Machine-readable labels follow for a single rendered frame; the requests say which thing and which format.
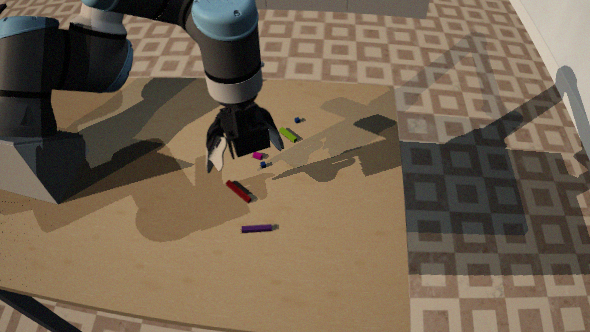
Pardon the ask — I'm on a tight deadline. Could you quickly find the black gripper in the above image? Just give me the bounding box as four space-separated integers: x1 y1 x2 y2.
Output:
206 94 284 173

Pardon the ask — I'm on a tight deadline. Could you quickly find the dark red rod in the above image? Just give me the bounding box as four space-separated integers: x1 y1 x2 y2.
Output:
226 180 252 203

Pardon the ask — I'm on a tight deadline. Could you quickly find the lime green rod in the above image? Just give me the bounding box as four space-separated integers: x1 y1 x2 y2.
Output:
279 127 297 143

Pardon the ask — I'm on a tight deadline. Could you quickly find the purple rod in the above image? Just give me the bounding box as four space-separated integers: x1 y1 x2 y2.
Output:
242 224 272 233

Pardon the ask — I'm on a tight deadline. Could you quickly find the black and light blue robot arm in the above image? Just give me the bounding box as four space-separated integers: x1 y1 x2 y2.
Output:
0 0 264 137

